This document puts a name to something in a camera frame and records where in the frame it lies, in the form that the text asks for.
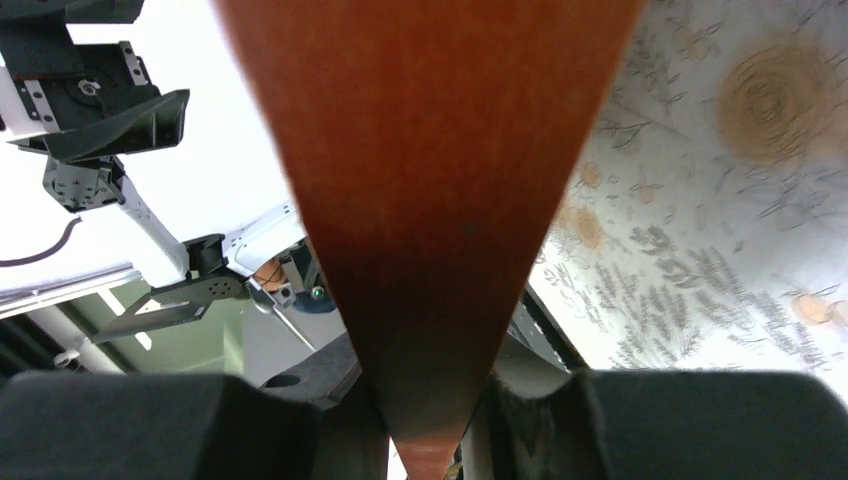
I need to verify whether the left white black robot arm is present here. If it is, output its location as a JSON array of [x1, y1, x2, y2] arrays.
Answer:
[[1, 1, 336, 344]]

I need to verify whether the orange wooden photo frame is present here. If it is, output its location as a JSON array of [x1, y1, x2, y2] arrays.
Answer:
[[216, 1, 645, 479]]

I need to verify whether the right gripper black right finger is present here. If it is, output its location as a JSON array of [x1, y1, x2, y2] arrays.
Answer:
[[461, 338, 847, 479]]

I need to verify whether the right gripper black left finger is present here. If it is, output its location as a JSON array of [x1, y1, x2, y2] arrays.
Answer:
[[1, 335, 389, 479]]

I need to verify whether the floral table cloth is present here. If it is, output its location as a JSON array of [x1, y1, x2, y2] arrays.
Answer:
[[529, 1, 847, 396]]

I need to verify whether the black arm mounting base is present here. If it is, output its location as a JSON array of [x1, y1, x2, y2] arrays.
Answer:
[[508, 285, 589, 371]]

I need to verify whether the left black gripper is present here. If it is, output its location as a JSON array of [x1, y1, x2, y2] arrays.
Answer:
[[1, 1, 190, 163]]

